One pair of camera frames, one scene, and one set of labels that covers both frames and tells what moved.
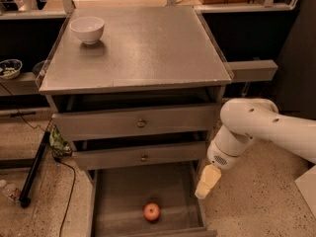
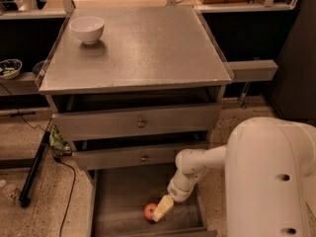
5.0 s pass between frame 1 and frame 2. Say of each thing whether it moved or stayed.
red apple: stayed
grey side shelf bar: stayed
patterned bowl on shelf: stayed
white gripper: moved
